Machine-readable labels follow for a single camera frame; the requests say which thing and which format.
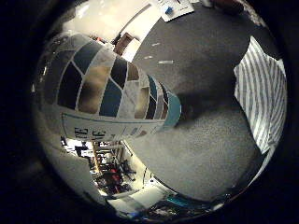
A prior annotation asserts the white striped cloth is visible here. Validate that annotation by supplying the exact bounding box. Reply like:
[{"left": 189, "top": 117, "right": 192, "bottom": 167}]
[{"left": 233, "top": 35, "right": 289, "bottom": 155}]

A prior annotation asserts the brown wooden shelf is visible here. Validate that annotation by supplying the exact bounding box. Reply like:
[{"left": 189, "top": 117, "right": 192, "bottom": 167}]
[{"left": 113, "top": 32, "right": 135, "bottom": 57}]

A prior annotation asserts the teal plastic crate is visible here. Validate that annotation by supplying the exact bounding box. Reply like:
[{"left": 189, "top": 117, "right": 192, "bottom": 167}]
[{"left": 165, "top": 195, "right": 192, "bottom": 208}]

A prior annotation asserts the white paper sheet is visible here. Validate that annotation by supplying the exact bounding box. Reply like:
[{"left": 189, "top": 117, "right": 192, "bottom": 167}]
[{"left": 154, "top": 0, "right": 196, "bottom": 23}]

